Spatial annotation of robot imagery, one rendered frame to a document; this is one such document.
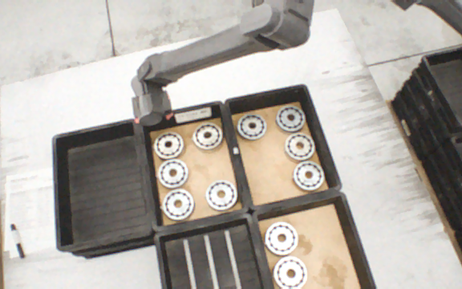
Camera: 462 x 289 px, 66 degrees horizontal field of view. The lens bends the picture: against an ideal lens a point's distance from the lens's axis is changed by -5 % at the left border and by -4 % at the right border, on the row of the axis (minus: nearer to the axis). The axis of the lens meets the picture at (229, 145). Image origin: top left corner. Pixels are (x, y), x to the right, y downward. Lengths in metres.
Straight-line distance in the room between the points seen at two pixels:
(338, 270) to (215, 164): 0.53
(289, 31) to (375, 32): 2.23
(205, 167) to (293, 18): 0.77
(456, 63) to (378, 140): 0.81
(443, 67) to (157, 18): 1.86
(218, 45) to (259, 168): 0.65
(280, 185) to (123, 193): 0.53
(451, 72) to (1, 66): 2.82
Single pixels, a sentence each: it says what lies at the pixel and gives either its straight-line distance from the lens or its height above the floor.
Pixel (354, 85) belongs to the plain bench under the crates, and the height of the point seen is 0.70.
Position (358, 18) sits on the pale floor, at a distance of 2.90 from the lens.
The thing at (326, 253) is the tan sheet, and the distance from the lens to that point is 1.26.
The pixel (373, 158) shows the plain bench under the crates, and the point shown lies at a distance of 1.54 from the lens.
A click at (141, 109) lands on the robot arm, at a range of 0.92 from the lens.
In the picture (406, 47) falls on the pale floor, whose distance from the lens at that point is 2.85.
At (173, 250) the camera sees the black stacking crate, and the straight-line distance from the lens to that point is 1.24.
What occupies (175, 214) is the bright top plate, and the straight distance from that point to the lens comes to 1.23.
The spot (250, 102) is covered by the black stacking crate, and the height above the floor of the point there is 0.90.
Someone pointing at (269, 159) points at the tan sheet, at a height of 0.83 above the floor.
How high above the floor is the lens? 2.05
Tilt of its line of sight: 67 degrees down
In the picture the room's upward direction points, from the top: 3 degrees counter-clockwise
